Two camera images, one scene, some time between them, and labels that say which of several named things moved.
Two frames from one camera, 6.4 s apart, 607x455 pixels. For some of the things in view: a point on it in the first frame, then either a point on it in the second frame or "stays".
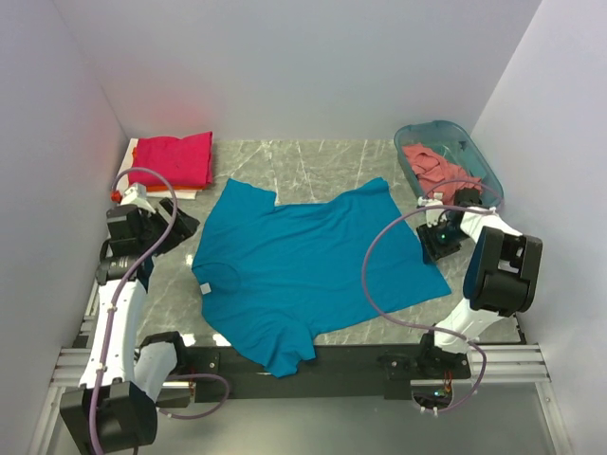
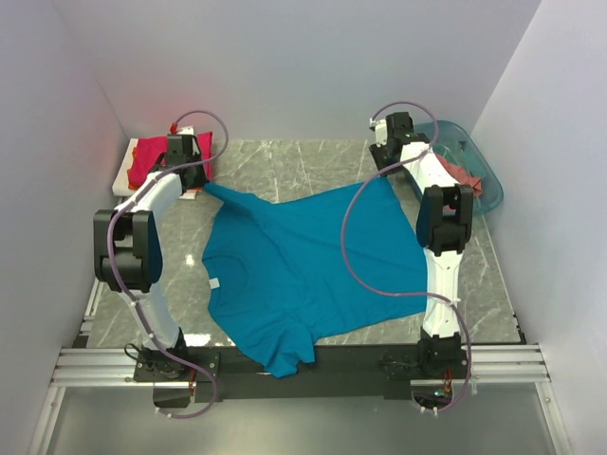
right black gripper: [430, 246] → [377, 153]
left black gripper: [184, 227] → [200, 181]
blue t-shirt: [273, 275] stays
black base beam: [346, 372] stays
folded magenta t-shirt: [186, 162] stays
